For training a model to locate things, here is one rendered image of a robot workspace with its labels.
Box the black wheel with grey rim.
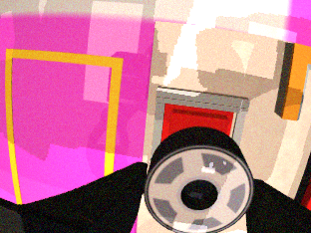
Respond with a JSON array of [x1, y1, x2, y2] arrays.
[[144, 127, 255, 233]]

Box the yellow rectangular outline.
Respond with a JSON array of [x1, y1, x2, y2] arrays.
[[5, 49, 123, 204]]

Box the red flat rectangular tray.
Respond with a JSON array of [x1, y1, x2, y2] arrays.
[[294, 151, 311, 209]]

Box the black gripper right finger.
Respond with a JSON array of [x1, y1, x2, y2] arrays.
[[244, 179, 311, 233]]

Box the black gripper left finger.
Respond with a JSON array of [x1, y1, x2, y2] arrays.
[[0, 160, 148, 233]]

